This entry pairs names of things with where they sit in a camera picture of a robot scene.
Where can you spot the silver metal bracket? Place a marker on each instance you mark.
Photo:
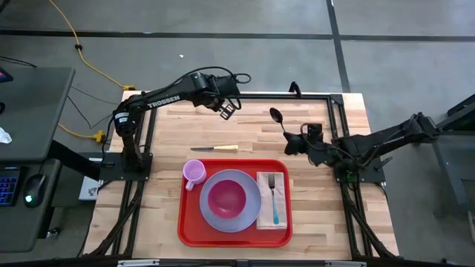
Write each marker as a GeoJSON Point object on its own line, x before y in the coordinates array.
{"type": "Point", "coordinates": [345, 263]}
{"type": "Point", "coordinates": [138, 263]}

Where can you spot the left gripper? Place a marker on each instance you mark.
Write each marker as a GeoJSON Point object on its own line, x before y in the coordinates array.
{"type": "Point", "coordinates": [215, 101]}

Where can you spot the white box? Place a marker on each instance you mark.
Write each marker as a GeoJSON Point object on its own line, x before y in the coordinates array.
{"type": "Point", "coordinates": [89, 189]}

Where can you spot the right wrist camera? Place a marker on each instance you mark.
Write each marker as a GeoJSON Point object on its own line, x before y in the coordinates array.
{"type": "Point", "coordinates": [312, 131]}

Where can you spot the lavender plastic plate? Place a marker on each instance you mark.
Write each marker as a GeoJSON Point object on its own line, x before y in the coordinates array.
{"type": "Point", "coordinates": [208, 219]}

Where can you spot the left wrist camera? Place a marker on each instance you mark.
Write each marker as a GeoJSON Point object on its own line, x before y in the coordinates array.
{"type": "Point", "coordinates": [227, 86]}

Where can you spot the red plastic tray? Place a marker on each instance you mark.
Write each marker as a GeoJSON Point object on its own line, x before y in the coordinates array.
{"type": "Point", "coordinates": [193, 237]}

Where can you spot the black computer mouse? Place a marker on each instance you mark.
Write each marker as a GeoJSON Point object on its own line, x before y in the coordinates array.
{"type": "Point", "coordinates": [34, 190]}

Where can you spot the dark grey desk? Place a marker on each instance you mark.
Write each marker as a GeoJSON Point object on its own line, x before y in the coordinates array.
{"type": "Point", "coordinates": [33, 111]}

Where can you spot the backlit black keyboard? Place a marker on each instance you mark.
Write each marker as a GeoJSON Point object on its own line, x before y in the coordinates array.
{"type": "Point", "coordinates": [8, 187]}

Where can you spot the black aluminium table frame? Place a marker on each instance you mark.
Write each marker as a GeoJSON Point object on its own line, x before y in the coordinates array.
{"type": "Point", "coordinates": [282, 96]}

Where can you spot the light pink ribbed mug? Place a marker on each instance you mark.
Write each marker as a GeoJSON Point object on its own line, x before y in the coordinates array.
{"type": "Point", "coordinates": [194, 171]}

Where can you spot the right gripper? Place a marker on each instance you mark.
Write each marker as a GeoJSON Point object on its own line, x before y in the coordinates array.
{"type": "Point", "coordinates": [313, 152]}

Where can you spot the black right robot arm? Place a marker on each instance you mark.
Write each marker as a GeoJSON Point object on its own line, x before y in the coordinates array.
{"type": "Point", "coordinates": [378, 142]}

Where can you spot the beige cloth napkin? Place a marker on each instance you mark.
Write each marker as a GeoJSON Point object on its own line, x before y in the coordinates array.
{"type": "Point", "coordinates": [263, 215]}

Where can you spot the white crumpled tissue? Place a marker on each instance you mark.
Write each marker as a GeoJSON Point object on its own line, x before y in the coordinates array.
{"type": "Point", "coordinates": [4, 136]}

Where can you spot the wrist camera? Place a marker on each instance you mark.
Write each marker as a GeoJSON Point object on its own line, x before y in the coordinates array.
{"type": "Point", "coordinates": [227, 86]}
{"type": "Point", "coordinates": [312, 131]}

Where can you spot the pink plastic bowl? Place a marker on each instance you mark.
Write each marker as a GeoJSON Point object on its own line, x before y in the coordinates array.
{"type": "Point", "coordinates": [226, 198]}

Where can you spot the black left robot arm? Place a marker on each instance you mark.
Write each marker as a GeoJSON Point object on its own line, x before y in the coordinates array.
{"type": "Point", "coordinates": [163, 100]}

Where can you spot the black frame clamp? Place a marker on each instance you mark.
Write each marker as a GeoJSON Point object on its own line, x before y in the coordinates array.
{"type": "Point", "coordinates": [295, 89]}

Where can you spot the black metal cart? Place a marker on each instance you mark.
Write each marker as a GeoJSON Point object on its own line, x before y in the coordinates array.
{"type": "Point", "coordinates": [451, 174]}

